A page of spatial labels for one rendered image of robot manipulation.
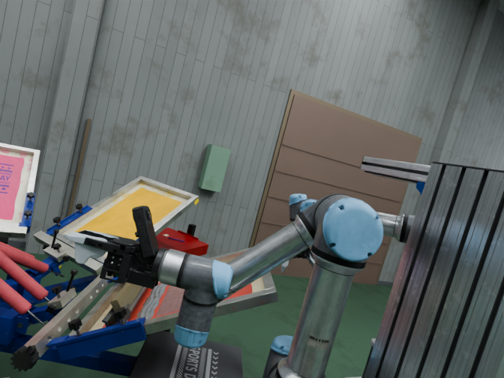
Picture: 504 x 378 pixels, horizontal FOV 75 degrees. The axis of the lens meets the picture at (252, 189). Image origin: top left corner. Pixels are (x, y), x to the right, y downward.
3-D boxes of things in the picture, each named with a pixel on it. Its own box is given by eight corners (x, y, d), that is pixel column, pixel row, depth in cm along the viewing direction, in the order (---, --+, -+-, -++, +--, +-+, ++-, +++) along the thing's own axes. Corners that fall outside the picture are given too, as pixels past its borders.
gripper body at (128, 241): (95, 277, 68) (151, 292, 68) (106, 237, 68) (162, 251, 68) (110, 269, 75) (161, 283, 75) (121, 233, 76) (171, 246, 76)
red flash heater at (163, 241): (166, 238, 303) (169, 226, 302) (205, 256, 284) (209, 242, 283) (112, 247, 248) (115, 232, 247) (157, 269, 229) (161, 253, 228)
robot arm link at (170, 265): (182, 256, 68) (190, 250, 76) (161, 250, 68) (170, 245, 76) (173, 291, 68) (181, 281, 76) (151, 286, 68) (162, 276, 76)
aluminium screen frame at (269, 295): (263, 251, 174) (262, 244, 174) (278, 301, 116) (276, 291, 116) (118, 287, 172) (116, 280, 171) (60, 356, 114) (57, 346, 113)
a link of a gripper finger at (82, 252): (52, 260, 66) (100, 269, 68) (60, 232, 66) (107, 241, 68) (58, 256, 69) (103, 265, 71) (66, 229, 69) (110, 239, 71)
